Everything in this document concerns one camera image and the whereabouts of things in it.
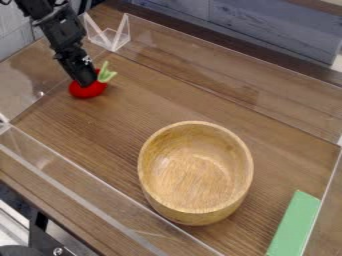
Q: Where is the black table leg bracket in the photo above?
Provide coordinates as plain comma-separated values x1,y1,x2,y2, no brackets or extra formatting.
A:
28,211,76,256

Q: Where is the clear acrylic corner bracket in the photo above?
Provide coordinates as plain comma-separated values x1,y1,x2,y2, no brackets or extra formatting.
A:
82,13,131,52

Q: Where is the round wooden bowl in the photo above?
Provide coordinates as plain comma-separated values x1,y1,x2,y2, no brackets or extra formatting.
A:
137,120,253,226

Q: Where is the clear acrylic tray wall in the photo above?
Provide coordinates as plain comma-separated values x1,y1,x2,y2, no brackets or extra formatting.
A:
0,5,342,256

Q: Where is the red plush strawberry toy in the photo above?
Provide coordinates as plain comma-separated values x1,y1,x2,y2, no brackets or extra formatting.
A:
68,61,117,99

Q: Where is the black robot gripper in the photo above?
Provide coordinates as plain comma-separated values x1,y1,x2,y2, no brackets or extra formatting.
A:
13,0,97,87

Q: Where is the green foam block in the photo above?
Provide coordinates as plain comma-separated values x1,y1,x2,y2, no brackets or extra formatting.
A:
264,191,320,256

